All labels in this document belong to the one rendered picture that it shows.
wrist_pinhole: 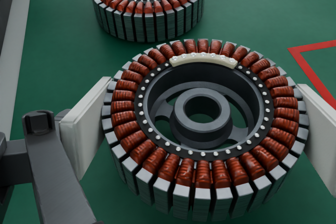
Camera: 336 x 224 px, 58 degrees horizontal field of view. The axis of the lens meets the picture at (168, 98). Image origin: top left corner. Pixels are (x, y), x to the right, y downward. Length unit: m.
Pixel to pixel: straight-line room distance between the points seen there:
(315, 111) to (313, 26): 0.18
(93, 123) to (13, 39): 0.20
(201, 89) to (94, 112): 0.07
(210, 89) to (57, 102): 0.13
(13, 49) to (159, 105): 0.18
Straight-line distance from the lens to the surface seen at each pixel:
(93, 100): 0.16
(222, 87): 0.20
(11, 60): 0.32
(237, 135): 0.18
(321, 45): 0.32
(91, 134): 0.16
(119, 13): 0.28
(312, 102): 0.17
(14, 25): 0.36
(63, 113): 0.16
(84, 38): 0.31
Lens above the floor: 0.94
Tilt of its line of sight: 50 degrees down
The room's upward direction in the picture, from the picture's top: 3 degrees counter-clockwise
